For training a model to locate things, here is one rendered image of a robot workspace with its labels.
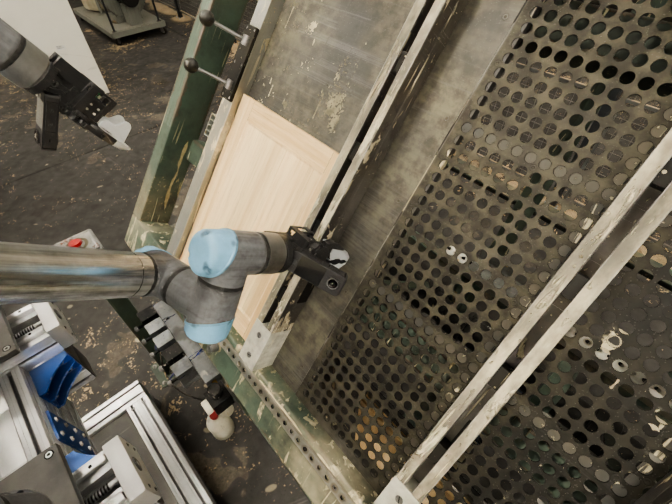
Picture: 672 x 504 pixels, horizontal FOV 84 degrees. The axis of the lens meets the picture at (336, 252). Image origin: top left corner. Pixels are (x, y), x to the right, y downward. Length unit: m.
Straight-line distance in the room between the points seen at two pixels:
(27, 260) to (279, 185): 0.60
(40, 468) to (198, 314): 0.46
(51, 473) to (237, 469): 1.07
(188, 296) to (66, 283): 0.17
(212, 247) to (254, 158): 0.54
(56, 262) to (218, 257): 0.20
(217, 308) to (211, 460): 1.38
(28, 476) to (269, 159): 0.82
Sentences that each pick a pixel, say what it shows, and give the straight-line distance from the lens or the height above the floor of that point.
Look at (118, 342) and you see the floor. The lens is 2.38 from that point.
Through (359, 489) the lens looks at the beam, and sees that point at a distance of 0.95.
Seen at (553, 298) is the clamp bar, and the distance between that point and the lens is 0.65.
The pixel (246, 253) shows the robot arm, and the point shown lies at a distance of 0.61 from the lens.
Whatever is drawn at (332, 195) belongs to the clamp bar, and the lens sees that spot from 0.83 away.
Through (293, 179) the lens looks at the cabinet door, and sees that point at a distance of 0.96.
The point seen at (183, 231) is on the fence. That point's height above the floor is 0.99.
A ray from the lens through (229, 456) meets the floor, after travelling 1.94.
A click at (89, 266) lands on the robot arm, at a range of 0.61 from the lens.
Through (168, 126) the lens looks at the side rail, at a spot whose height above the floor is 1.19.
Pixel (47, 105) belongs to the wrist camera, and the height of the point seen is 1.50.
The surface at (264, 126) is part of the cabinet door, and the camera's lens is 1.07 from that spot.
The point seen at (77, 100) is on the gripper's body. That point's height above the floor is 1.49.
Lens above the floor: 1.83
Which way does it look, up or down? 49 degrees down
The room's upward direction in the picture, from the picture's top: straight up
